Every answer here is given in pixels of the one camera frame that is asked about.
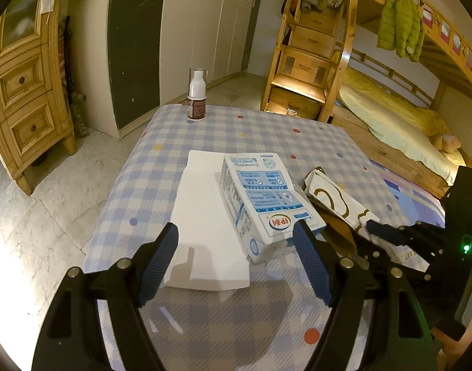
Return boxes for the blue checkered tablecloth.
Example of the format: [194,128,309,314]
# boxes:
[85,105,444,370]

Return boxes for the white wardrobe with holes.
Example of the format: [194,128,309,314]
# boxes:
[69,0,257,138]

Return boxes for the orange brown paper bag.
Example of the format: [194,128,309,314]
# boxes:
[304,168,429,272]

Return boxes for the wooden staircase drawers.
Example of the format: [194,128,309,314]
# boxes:
[260,0,358,122]

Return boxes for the wooden cabinet with drawers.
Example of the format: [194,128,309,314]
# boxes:
[0,0,76,194]

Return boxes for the wooden bunk bed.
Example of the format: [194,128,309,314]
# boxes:
[329,0,472,198]

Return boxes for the white paper sheet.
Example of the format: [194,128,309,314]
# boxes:
[164,150,250,292]

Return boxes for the yellow bed mattress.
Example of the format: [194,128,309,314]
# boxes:
[339,68,466,186]

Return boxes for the plush toy on bed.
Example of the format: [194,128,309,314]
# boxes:
[430,133,462,153]

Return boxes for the white brown spray bottle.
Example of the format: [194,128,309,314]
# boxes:
[187,69,206,121]

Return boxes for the blue white milk carton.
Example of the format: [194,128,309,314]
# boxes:
[220,152,325,265]

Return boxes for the green puffer jacket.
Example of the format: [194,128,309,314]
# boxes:
[377,0,424,62]

